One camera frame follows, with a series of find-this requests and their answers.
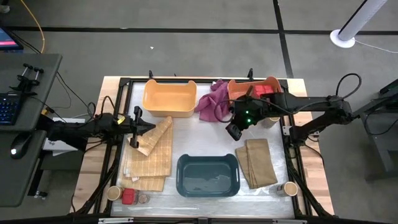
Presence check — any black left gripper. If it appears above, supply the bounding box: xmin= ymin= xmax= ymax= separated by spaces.
xmin=126 ymin=106 xmax=156 ymax=149

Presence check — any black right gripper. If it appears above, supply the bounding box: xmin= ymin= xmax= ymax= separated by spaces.
xmin=226 ymin=86 xmax=261 ymax=141

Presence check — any yellow plastic bin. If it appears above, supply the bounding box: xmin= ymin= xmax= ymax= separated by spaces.
xmin=142 ymin=79 xmax=198 ymax=118

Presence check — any dark teal plastic bin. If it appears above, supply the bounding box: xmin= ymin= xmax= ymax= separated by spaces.
xmin=175 ymin=153 xmax=241 ymax=198

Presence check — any orange plastic bin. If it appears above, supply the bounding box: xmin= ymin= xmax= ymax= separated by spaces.
xmin=227 ymin=76 xmax=284 ymax=116

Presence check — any pink cloth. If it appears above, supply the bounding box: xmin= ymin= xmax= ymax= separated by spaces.
xmin=195 ymin=78 xmax=233 ymax=123

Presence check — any yellow checked cloth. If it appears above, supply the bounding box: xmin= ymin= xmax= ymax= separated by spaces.
xmin=123 ymin=116 xmax=174 ymax=179
xmin=119 ymin=174 xmax=166 ymax=192

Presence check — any olive brown folded cloth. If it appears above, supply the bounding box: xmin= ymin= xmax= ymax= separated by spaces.
xmin=234 ymin=138 xmax=279 ymax=190

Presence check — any white printed box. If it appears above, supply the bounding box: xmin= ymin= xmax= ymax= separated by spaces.
xmin=43 ymin=117 xmax=86 ymax=156

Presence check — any dark grey desk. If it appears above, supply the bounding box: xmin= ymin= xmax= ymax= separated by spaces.
xmin=0 ymin=53 xmax=63 ymax=208

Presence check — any black computer mouse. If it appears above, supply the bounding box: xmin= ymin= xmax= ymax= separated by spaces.
xmin=10 ymin=133 xmax=32 ymax=160

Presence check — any black desk clamp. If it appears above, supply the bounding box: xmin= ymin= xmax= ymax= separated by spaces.
xmin=9 ymin=63 xmax=45 ymax=96

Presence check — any backlit black keyboard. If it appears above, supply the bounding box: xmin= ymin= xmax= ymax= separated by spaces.
xmin=0 ymin=93 xmax=21 ymax=125

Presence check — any pole stand with round base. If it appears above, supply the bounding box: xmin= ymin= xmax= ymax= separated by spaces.
xmin=329 ymin=0 xmax=389 ymax=49

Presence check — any computer monitor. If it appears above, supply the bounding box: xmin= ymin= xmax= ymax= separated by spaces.
xmin=0 ymin=26 xmax=24 ymax=52

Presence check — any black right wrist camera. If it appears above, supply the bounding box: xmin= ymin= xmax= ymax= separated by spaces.
xmin=239 ymin=105 xmax=256 ymax=126

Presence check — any black metal table frame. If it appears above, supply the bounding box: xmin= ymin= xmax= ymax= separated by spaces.
xmin=73 ymin=68 xmax=335 ymax=218

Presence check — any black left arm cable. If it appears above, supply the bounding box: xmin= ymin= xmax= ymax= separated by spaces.
xmin=86 ymin=95 xmax=124 ymax=121

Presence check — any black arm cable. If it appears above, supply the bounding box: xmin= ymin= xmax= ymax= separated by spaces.
xmin=213 ymin=73 xmax=363 ymax=124
xmin=86 ymin=95 xmax=124 ymax=121

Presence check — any black floor cable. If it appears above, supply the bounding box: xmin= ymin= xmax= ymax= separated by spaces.
xmin=55 ymin=71 xmax=97 ymax=121

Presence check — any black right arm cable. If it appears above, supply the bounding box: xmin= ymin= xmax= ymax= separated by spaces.
xmin=213 ymin=73 xmax=363 ymax=124

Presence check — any yellow cable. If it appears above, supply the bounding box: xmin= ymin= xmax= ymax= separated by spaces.
xmin=20 ymin=0 xmax=46 ymax=54

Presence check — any thin white cable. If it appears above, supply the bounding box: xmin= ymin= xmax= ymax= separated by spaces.
xmin=354 ymin=39 xmax=398 ymax=54

